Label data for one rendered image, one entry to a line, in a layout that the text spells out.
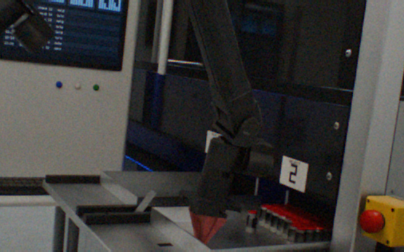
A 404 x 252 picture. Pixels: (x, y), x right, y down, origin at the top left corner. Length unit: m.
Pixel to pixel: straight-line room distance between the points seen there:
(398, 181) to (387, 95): 0.17
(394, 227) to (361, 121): 0.20
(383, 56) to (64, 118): 1.09
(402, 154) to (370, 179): 0.09
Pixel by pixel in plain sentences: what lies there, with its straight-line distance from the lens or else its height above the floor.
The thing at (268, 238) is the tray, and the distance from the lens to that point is 1.20.
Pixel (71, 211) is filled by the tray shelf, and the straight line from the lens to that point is 1.26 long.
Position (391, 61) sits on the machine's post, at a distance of 1.06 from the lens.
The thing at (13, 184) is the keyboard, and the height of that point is 0.83.
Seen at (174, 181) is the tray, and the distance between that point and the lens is 1.59.
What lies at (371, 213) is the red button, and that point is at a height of 1.01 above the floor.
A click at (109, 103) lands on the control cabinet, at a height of 1.06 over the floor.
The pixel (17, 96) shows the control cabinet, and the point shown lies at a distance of 1.78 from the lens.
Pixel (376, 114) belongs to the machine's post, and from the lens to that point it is 1.05.
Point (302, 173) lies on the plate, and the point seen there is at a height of 1.03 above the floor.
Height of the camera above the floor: 1.23
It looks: 7 degrees down
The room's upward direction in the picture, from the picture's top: 7 degrees clockwise
